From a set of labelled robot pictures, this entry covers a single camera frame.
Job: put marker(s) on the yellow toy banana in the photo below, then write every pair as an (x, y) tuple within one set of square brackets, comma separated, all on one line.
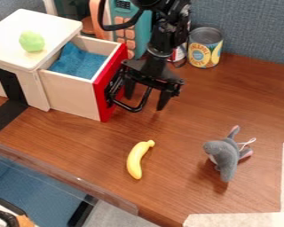
[(137, 159)]

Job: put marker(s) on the grey plush shark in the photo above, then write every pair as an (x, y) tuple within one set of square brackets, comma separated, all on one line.
[(225, 156)]

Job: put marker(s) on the yellow can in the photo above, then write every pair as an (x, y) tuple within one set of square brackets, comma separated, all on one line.
[(205, 48)]

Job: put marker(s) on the teal toy with orange buttons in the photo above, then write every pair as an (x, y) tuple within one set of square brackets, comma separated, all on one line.
[(126, 32)]

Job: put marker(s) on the red and white can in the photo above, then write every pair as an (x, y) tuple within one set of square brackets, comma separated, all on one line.
[(179, 53)]

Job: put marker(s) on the blue cloth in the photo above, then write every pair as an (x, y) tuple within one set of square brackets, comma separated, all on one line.
[(78, 62)]

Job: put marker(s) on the green toy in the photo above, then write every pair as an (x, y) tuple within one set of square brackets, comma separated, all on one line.
[(31, 41)]

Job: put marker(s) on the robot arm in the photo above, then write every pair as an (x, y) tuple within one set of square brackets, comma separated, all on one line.
[(168, 29)]

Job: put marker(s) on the drawer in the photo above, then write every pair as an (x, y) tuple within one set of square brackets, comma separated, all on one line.
[(75, 93)]

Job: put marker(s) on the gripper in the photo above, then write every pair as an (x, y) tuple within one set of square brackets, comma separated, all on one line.
[(152, 71)]

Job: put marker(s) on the cabinet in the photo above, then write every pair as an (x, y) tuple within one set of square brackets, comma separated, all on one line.
[(26, 71)]

